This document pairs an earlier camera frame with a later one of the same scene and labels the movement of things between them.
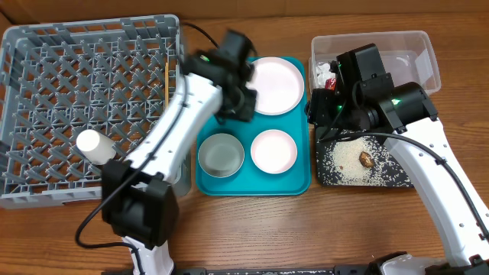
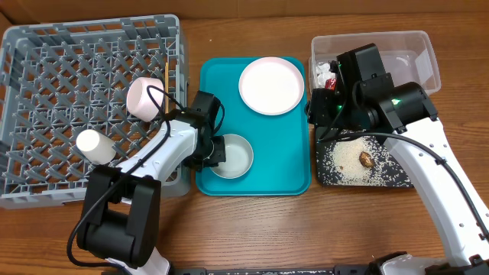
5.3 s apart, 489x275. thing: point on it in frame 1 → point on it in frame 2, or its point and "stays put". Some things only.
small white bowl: x=273 y=151 → x=139 y=101
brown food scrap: x=366 y=160 stays put
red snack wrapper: x=330 y=84 stays put
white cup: x=97 y=147 stays put
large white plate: x=280 y=83 stays put
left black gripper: x=247 y=111 → x=219 y=156
